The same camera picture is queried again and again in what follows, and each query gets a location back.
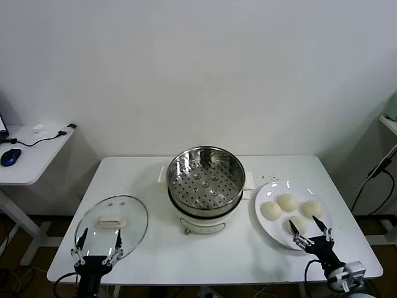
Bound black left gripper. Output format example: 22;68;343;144
70;228;123;298

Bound black cable with plug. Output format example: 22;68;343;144
350;149;397;215

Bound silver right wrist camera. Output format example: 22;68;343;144
341;260;366;281

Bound blue computer mouse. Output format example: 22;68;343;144
0;148;22;168

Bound stainless steel steamer basket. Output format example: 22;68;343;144
166;145;246;219

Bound black desk cable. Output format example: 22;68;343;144
0;130;68;147

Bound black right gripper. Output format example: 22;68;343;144
288;215;346;274

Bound glass lid with cream handle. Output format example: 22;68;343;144
74;194;149;262

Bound white floor power strip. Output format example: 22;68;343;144
198;286;218;298

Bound black laptop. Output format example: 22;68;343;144
0;114;9;141

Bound white round plate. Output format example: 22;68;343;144
254;179;333;251

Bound white shelf board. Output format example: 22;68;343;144
378;114;397;137

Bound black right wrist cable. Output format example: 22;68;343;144
304;259;331;294

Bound pale green container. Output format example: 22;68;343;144
386;92;397;122

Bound white side desk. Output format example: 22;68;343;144
0;124;78;265

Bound white steamed baozi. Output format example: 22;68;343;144
277;193;299;214
284;215;308;236
262;201;283;222
300;200;324;220

